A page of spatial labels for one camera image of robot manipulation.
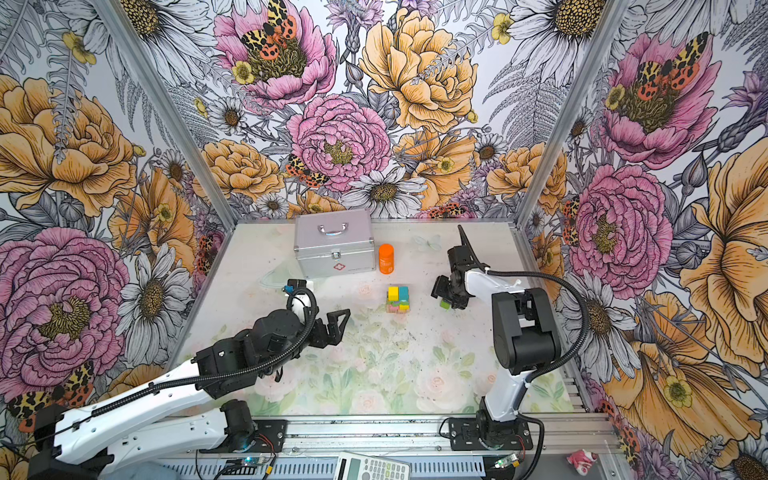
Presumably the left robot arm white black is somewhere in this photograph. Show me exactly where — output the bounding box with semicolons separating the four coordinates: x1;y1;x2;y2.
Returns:
27;280;351;479

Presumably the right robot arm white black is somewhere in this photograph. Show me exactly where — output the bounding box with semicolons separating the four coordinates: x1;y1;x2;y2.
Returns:
431;245;561;423

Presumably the orange cylinder bottle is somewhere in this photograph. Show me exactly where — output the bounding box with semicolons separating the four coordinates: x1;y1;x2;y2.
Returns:
378;244;395;275

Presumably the silver aluminium case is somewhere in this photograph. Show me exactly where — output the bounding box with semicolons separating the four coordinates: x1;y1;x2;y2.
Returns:
294;209;376;279

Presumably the grey calculator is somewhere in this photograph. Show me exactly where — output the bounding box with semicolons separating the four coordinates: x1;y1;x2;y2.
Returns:
333;452;411;480

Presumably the pink white crumpled wrapper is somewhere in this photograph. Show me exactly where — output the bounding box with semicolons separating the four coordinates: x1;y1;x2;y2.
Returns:
566;449;598;477

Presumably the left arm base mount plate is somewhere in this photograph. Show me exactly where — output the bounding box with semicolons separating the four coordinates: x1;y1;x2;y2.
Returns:
245;419;288;454

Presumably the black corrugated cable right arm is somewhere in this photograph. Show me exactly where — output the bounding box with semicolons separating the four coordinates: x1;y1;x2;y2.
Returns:
457;224;591;385

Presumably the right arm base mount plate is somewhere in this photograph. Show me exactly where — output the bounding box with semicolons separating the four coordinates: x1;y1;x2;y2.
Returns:
440;417;534;451

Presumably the aluminium front rail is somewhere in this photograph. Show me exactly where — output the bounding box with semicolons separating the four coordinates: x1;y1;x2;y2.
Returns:
110;412;619;457

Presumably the aluminium frame corner post right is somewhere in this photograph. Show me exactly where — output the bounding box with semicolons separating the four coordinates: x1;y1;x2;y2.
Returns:
514;0;631;231

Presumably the aluminium frame corner post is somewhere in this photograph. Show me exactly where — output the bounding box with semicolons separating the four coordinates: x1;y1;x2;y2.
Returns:
514;0;631;231
94;1;237;233

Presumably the aluminium frame corner post left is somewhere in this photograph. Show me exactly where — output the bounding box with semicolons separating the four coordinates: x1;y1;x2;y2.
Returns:
94;1;237;233

